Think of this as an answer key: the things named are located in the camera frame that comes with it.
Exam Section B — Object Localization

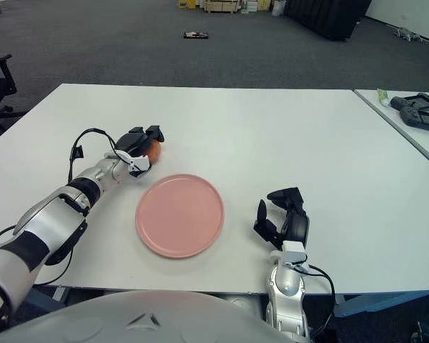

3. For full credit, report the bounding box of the black framed handheld controller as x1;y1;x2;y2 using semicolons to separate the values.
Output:
389;92;429;112

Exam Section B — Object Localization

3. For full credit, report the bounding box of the grey robot torso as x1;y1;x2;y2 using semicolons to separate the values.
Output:
0;289;305;343

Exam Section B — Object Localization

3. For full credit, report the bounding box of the grey quadruped robot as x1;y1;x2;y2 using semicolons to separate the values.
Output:
395;27;425;42

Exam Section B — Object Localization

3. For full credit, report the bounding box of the pink round plate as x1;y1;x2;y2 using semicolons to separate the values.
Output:
135;174;225;259

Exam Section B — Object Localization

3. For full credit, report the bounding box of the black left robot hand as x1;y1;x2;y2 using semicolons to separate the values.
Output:
114;124;165;179

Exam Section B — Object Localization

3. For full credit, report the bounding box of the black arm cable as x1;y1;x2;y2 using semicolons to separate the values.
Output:
296;264;335;333
0;128;129;287

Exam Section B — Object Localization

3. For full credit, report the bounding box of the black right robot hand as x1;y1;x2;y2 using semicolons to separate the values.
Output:
252;187;310;267

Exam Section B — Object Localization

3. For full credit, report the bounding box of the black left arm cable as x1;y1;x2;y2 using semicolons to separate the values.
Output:
0;128;129;287

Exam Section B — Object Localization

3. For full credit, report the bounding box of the dark grey handheld controller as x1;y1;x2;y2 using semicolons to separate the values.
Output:
400;106;429;135

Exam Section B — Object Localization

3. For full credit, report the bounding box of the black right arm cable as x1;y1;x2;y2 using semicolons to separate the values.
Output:
296;264;335;333

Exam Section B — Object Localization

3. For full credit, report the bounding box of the black partition screen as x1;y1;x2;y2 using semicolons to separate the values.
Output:
284;0;373;42

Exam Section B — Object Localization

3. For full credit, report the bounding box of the red orange apple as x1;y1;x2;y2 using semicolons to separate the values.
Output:
144;141;162;165

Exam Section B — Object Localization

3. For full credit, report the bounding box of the wooden pallet crate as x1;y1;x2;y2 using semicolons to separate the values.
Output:
204;0;237;14

